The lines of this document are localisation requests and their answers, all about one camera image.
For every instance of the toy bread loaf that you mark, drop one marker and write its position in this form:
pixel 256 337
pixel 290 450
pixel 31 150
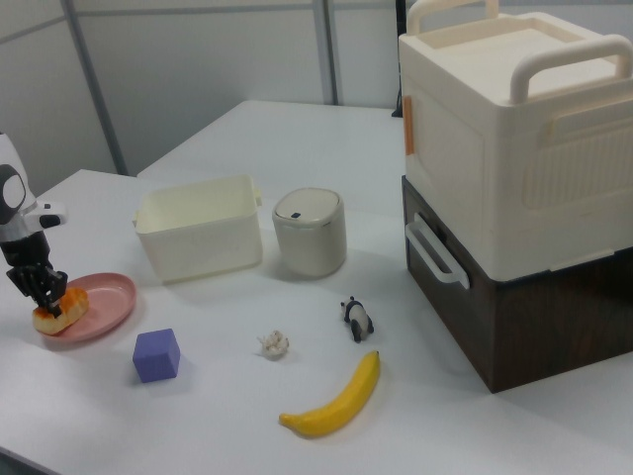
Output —
pixel 74 307

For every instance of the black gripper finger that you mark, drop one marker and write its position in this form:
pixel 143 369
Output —
pixel 58 292
pixel 41 299

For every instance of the cream open plastic bin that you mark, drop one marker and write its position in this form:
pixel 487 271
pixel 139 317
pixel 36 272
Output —
pixel 203 247

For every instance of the orange tape strip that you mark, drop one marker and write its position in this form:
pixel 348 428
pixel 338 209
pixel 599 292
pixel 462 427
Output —
pixel 409 126

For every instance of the small cream lidded trash can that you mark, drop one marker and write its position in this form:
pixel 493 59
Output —
pixel 309 242

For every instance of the pink round plate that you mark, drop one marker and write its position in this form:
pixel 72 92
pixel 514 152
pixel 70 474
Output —
pixel 109 302

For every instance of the dark brown wooden drawer box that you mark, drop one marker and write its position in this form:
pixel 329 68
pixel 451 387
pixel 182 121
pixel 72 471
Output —
pixel 534 331

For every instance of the yellow toy banana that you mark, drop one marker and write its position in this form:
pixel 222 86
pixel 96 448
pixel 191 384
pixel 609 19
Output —
pixel 346 401

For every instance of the panda figurine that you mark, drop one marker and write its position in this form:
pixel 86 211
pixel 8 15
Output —
pixel 358 319

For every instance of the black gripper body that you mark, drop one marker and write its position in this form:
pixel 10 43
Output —
pixel 27 259

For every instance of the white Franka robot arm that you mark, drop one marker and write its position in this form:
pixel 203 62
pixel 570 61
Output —
pixel 12 188

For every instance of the purple cube block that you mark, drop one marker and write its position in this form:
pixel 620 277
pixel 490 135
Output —
pixel 155 357

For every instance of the small white crumpled toy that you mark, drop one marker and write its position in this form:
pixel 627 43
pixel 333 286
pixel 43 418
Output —
pixel 273 345

